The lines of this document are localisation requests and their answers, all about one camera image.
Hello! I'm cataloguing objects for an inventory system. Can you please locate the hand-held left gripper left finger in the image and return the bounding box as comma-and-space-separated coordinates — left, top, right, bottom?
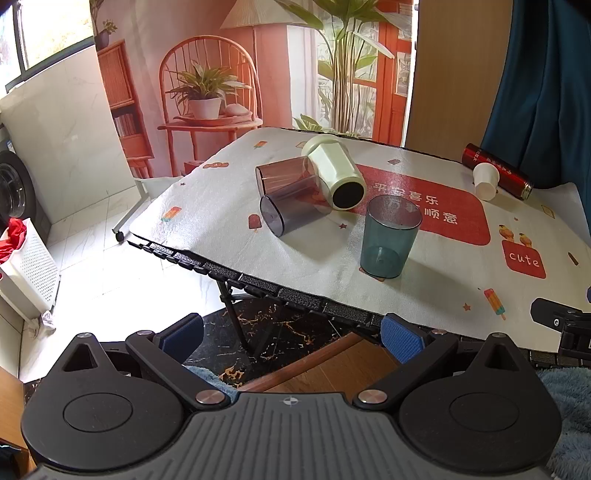
61, 314, 232, 411

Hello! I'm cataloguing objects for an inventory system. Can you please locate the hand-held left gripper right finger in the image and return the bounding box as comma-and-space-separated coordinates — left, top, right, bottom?
353, 313, 528, 409

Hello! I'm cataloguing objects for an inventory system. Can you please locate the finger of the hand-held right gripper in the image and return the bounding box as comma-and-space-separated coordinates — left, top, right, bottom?
530, 298, 591, 330

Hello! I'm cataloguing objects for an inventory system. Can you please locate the translucent grey cup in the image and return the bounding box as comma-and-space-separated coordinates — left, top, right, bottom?
259, 175, 334, 238

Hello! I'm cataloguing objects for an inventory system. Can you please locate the translucent pink cup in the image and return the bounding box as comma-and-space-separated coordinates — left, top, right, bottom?
255, 156, 319, 197

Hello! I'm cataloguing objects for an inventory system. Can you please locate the pale green cup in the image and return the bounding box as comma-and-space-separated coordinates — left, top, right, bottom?
301, 134, 368, 211

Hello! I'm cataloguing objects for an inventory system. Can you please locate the translucent teal cup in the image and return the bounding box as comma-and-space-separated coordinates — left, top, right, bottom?
359, 194, 423, 280

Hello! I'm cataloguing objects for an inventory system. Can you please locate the small white paper cup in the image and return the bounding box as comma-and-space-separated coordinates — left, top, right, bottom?
472, 162, 501, 201

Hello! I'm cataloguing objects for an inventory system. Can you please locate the blue fluffy rug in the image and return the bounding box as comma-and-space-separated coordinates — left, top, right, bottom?
185, 364, 239, 398
538, 367, 591, 480

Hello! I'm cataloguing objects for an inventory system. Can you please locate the black folding table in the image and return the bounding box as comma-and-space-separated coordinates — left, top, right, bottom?
127, 235, 591, 370

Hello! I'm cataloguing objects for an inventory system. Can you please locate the white wheeled rack leg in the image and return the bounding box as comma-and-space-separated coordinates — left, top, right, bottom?
112, 178, 185, 243

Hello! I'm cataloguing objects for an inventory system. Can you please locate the red cylindrical bottle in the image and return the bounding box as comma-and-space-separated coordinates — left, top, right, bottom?
462, 143, 534, 201

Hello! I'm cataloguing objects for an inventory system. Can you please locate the white perforated laundry basket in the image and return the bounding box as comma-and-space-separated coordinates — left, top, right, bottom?
0, 219, 62, 319

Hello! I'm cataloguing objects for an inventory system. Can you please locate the red cloth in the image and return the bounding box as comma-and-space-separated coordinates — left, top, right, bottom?
0, 218, 29, 264

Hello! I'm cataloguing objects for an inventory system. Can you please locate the dark blue curtain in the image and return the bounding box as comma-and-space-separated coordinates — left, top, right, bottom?
480, 0, 591, 190

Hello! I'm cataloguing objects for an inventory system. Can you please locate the wooden door panel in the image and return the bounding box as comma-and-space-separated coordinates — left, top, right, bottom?
405, 0, 515, 155

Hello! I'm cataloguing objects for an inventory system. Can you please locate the window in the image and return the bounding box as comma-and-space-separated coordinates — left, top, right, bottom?
0, 0, 95, 88

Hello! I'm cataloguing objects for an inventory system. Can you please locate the printed wall tapestry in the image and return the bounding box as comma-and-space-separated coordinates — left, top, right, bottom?
90, 0, 419, 179

